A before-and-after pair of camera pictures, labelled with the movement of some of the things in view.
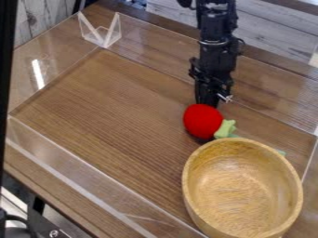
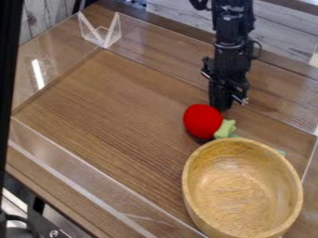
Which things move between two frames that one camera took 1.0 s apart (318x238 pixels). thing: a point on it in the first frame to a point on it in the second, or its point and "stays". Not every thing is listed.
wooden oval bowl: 241,190 stays
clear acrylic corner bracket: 102,35 stays
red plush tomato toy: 202,120 stays
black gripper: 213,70 to 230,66
